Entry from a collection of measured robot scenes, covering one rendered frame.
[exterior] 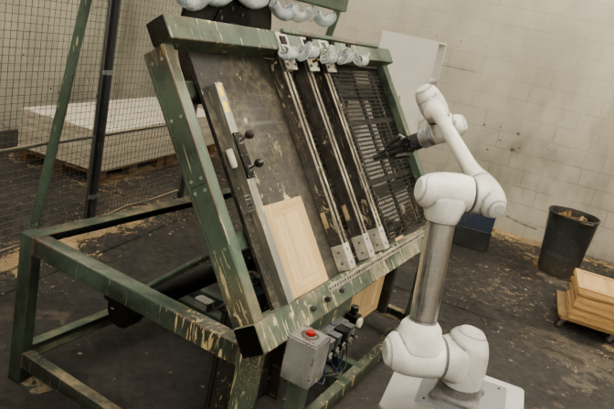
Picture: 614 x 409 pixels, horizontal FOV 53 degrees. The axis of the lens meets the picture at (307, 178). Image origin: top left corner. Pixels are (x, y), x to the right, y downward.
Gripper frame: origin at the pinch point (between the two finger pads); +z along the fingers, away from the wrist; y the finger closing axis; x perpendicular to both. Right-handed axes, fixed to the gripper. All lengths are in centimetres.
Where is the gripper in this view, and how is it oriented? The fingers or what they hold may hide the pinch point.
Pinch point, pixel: (380, 155)
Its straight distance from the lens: 283.7
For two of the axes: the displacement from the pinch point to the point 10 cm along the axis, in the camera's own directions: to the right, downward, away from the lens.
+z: -8.5, 3.3, 4.2
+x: -2.0, 5.3, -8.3
